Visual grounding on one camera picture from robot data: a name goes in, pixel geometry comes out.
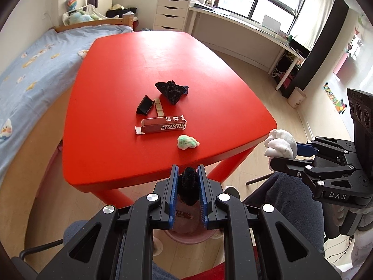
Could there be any black and white panel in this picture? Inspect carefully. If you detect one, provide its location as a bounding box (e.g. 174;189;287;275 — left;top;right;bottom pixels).
281;0;349;99

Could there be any colourful tangram sticker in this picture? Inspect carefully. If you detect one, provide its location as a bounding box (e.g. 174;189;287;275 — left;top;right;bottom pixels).
334;99;348;115

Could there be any grey right shoe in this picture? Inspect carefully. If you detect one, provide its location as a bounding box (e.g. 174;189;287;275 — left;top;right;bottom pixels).
223;186;241;203

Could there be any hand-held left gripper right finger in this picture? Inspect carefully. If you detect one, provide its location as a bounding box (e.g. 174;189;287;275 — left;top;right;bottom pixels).
197;165;341;280

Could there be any blue green plush toy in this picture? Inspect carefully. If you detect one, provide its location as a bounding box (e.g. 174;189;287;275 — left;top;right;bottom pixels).
62;9;102;25

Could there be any pink waste bin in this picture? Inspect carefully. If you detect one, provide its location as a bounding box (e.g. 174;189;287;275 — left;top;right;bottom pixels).
166;198;219;244

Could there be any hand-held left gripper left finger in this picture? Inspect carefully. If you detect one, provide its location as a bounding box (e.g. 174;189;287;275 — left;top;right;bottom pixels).
12;164;179;280

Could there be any white desk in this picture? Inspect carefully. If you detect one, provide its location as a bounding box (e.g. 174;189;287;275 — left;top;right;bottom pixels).
188;4;305;91

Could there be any black bag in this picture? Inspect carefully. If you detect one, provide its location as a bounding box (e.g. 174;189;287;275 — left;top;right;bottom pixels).
106;7;137;19

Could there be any person's leg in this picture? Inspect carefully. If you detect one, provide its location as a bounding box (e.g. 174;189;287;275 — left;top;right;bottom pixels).
63;220;97;241
242;172;325;253

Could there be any black triangular box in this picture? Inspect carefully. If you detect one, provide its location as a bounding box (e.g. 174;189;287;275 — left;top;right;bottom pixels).
136;95;154;115

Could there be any red table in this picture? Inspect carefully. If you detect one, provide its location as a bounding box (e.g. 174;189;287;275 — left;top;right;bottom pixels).
62;31;277;207

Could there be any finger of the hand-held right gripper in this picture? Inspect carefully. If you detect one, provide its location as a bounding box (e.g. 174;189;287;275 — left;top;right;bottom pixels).
269;156;368;196
296;136;356;159

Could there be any black cloth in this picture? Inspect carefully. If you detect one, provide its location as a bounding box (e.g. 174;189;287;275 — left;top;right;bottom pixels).
155;80;187;105

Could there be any colourful sticker strip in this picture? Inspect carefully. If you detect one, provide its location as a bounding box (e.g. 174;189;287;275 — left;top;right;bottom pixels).
323;82;338;101

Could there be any white drawer unit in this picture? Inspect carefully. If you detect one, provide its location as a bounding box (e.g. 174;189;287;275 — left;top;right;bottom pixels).
153;0;191;32

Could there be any small beige bin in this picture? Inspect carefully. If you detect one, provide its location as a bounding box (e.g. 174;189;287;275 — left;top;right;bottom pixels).
287;87;306;109

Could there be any blue printed blanket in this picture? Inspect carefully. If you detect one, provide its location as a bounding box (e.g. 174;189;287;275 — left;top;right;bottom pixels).
0;25;134;178

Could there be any green white tissue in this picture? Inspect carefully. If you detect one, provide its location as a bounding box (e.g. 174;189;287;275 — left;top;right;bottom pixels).
177;135;200;151

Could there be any person's left leg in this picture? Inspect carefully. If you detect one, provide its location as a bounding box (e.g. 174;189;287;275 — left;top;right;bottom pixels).
63;220;97;241

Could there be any black fuzzy ball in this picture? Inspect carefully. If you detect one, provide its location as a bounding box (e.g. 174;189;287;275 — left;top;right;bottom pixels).
178;166;200;206

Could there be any red carton box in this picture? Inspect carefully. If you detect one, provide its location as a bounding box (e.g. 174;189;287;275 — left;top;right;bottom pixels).
135;114;187;135

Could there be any red printed wrapper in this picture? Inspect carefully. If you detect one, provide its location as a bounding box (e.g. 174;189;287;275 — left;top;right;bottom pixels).
175;210;194;221

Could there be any pink wall board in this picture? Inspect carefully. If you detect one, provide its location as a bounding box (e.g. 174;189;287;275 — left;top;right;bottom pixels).
332;54;350;75

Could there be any wooden bed frame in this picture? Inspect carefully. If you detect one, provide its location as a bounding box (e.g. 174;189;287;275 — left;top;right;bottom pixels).
0;17;135;257

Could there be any person's right leg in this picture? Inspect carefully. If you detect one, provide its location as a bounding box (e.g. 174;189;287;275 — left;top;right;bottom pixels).
242;172;325;253

